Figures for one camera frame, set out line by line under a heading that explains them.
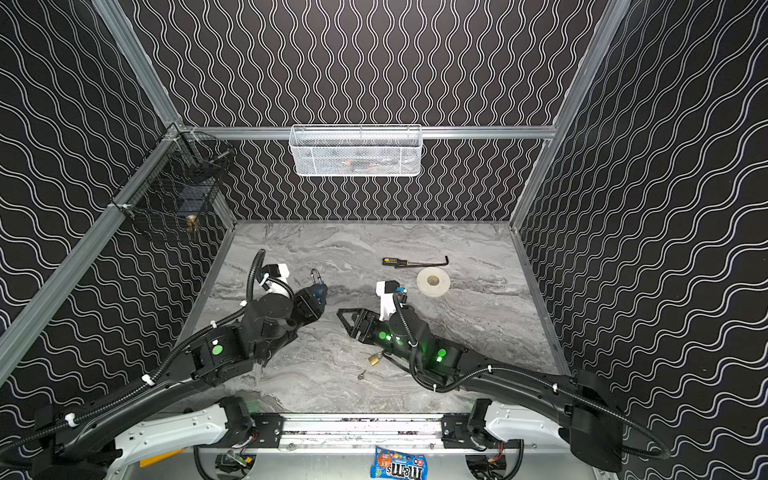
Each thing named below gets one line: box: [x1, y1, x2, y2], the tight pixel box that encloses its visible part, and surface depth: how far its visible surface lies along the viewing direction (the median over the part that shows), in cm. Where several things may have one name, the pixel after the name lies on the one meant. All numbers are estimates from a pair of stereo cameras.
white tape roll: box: [416, 267, 451, 297], surface depth 105 cm
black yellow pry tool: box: [382, 255, 449, 269], surface depth 109 cm
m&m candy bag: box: [370, 445, 428, 480], surface depth 70 cm
